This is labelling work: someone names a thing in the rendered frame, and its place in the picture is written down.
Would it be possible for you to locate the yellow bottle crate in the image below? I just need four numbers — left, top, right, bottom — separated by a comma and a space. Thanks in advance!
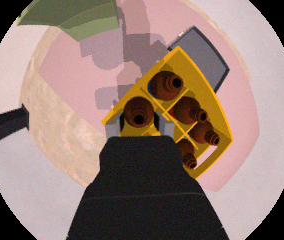
101, 46, 234, 180

